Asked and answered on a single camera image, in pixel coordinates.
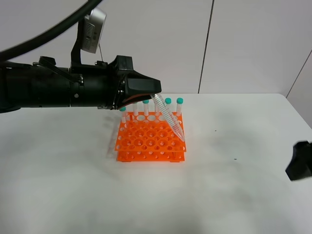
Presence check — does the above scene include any second row left tube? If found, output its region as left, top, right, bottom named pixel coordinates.
left=119, top=107, right=127, bottom=123

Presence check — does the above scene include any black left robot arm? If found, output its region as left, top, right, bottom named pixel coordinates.
left=0, top=56, right=161, bottom=113

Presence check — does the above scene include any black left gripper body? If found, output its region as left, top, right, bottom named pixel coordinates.
left=70, top=56, right=134, bottom=110

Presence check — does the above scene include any green-capped test tube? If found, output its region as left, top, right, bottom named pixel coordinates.
left=151, top=94, right=185, bottom=141

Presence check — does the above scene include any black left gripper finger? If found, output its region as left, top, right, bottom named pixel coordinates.
left=113, top=94, right=151, bottom=110
left=125, top=71, right=161, bottom=95

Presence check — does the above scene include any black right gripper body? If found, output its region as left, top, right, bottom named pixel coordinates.
left=285, top=141, right=312, bottom=181

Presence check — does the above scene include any orange test tube rack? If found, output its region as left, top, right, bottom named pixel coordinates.
left=115, top=111, right=186, bottom=162

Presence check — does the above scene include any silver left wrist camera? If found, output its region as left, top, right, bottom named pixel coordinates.
left=71, top=8, right=107, bottom=67

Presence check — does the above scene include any black left camera cable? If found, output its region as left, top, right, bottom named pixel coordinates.
left=0, top=0, right=104, bottom=63

